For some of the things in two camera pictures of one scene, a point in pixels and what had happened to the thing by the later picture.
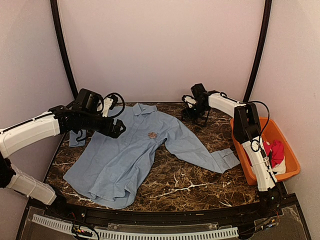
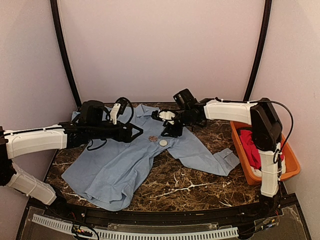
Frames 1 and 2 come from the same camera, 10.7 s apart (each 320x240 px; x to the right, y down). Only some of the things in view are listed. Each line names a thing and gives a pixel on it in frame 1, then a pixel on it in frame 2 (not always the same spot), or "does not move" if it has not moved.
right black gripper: x=184 y=112 → x=173 y=132
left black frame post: x=60 y=40 does not move
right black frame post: x=261 y=49 does not move
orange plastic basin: x=270 y=131 does not move
